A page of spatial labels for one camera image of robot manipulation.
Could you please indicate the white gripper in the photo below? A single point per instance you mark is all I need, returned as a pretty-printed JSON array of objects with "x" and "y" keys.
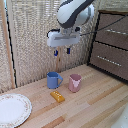
[{"x": 63, "y": 39}]

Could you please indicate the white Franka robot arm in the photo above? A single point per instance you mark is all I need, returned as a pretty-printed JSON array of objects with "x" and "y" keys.
[{"x": 71, "y": 11}]

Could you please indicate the beige woven blind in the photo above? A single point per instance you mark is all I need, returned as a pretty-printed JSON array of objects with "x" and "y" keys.
[{"x": 31, "y": 40}]

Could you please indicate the pink mug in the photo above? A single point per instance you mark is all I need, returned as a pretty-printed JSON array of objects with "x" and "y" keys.
[{"x": 75, "y": 83}]

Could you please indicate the yellow rectangular block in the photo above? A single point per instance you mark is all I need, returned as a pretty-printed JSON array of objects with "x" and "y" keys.
[{"x": 57, "y": 96}]

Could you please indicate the dark brown wooden dresser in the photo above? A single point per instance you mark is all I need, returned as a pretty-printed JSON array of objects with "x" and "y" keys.
[{"x": 110, "y": 46}]

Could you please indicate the white floral rim plate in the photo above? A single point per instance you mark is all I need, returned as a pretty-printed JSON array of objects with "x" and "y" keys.
[{"x": 13, "y": 110}]

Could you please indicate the pale grey object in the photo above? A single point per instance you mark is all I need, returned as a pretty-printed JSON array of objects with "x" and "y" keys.
[{"x": 121, "y": 118}]

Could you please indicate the light wooden post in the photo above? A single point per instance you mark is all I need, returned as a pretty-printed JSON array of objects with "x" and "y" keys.
[{"x": 7, "y": 43}]

